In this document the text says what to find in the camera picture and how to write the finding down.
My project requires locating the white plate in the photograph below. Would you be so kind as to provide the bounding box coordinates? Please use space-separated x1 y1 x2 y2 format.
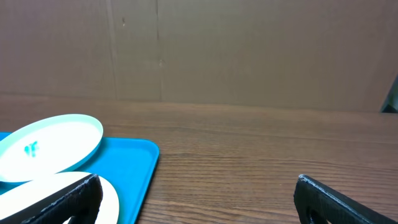
1 171 121 224

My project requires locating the light blue plate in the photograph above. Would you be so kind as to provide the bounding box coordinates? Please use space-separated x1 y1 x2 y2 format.
1 114 104 184

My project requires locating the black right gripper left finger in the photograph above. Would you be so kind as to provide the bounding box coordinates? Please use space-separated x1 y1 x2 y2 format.
1 174 103 223

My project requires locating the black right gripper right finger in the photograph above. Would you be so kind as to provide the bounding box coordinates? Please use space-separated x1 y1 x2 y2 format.
294 174 397 224

